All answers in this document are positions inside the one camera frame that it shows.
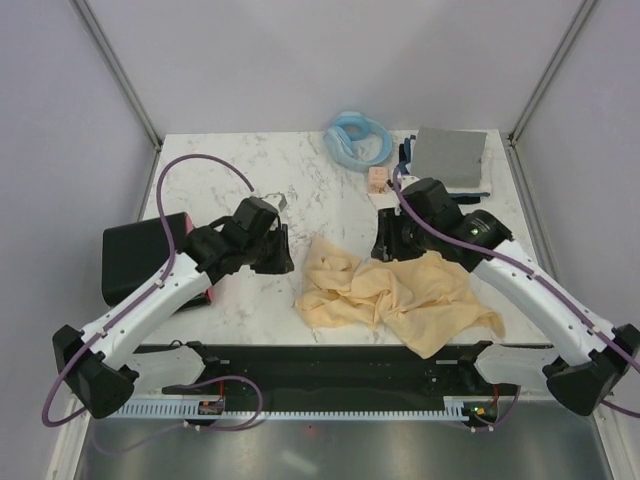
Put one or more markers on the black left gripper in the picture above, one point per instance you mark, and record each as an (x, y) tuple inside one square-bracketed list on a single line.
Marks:
[(285, 261)]

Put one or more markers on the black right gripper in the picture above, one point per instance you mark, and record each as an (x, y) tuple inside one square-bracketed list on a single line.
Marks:
[(386, 245)]

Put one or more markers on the yellow t shirt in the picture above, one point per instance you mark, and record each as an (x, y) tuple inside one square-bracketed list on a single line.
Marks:
[(424, 302)]

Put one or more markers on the small pink cube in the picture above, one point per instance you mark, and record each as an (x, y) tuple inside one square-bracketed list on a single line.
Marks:
[(377, 180)]

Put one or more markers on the black pink drawer organizer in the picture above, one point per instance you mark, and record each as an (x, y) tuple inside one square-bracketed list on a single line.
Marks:
[(130, 255)]

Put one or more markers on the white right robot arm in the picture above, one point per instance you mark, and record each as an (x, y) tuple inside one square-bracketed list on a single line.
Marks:
[(587, 356)]

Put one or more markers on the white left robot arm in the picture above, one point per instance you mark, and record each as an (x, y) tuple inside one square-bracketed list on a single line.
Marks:
[(94, 361)]

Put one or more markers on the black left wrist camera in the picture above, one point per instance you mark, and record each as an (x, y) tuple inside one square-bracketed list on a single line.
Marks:
[(255, 216)]

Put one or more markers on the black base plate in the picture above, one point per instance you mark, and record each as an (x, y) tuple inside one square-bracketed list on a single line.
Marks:
[(340, 377)]

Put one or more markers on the white slotted cable duct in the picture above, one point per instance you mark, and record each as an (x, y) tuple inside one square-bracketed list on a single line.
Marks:
[(199, 409)]

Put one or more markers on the aluminium frame post left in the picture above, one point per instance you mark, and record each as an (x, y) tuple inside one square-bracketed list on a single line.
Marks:
[(100, 39)]

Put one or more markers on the aluminium frame post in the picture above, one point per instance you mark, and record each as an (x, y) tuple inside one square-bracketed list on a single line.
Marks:
[(569, 39), (100, 39)]

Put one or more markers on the aluminium frame post right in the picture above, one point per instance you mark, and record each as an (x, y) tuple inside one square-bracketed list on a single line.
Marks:
[(569, 39)]

